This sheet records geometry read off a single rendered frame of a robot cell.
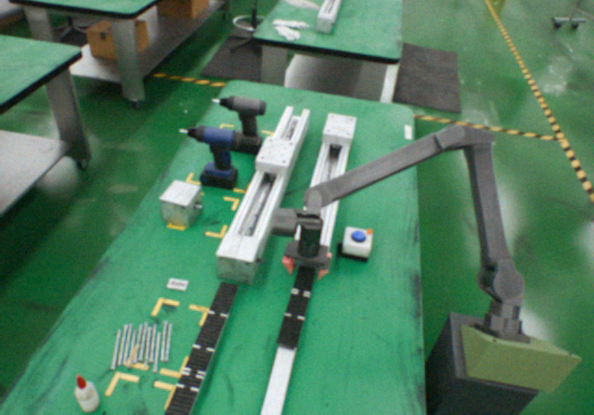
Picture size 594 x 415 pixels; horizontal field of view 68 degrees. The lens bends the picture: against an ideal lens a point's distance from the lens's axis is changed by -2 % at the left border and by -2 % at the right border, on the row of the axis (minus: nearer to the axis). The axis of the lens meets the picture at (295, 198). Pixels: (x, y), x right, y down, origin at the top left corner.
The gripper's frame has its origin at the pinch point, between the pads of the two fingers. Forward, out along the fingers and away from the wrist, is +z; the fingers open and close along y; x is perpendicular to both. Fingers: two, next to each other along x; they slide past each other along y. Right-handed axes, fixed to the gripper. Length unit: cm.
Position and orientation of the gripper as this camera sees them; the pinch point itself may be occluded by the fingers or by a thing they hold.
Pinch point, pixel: (304, 273)
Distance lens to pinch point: 125.0
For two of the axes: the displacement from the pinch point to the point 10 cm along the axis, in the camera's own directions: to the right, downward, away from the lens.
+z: -0.8, 7.7, 6.3
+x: -2.0, 6.1, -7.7
